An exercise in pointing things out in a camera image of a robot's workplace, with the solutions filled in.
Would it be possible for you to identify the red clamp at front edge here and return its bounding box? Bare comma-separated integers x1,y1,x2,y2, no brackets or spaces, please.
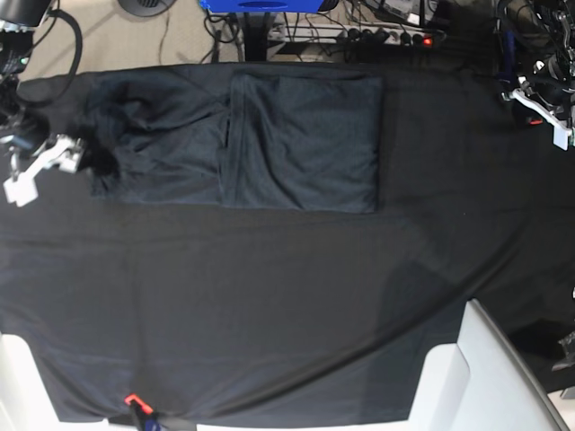
124,393,154,415

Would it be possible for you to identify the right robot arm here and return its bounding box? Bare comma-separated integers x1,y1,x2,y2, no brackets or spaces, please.
1,1,117,207

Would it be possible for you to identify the round grey floor vent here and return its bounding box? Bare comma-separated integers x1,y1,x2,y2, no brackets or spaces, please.
118,0,175,18

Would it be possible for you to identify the blue clamp post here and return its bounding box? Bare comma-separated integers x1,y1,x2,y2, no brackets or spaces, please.
497,31,516,84

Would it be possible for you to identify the white power strip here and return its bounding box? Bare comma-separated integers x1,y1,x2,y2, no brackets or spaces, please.
268,22,447,48

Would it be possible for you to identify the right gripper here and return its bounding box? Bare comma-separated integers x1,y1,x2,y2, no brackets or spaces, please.
1,105,119,207

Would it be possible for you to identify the black table cloth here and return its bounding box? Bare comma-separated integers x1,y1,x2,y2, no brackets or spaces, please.
1,63,574,427

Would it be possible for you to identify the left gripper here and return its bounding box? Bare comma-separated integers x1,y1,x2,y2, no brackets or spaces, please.
501,57,574,151

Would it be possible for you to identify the dark grey T-shirt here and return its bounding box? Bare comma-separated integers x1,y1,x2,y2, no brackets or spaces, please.
85,73,384,214

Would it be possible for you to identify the blue plastic box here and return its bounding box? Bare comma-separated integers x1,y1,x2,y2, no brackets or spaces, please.
199,0,323,13

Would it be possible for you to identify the red and black clamp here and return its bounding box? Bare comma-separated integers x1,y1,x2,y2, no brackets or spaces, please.
526,114,544,126

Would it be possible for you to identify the black metal table leg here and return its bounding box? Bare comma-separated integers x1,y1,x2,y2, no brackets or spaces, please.
239,13,276,62

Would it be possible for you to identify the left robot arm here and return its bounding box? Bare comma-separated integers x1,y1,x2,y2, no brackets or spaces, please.
494,1,574,151

